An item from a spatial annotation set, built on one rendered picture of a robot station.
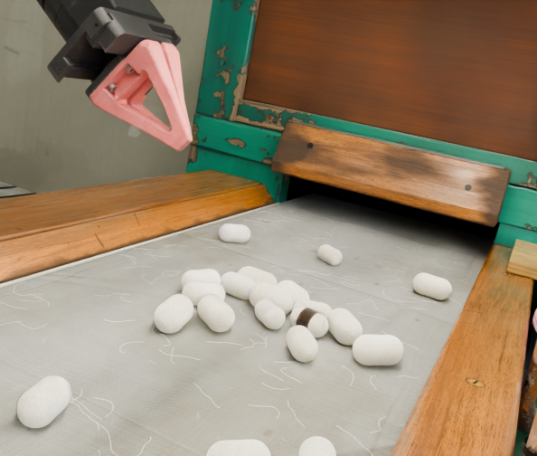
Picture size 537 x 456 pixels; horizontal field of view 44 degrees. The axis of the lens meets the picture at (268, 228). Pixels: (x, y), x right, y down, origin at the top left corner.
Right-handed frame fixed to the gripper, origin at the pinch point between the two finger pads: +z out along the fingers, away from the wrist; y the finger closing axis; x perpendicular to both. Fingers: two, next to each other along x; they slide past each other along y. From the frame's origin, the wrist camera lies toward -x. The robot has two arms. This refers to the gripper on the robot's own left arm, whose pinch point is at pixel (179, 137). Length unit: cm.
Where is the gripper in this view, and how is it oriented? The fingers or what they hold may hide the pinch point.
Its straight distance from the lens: 51.5
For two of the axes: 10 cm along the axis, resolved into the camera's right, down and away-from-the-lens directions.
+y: 4.0, -1.3, 9.1
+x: -7.1, 5.8, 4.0
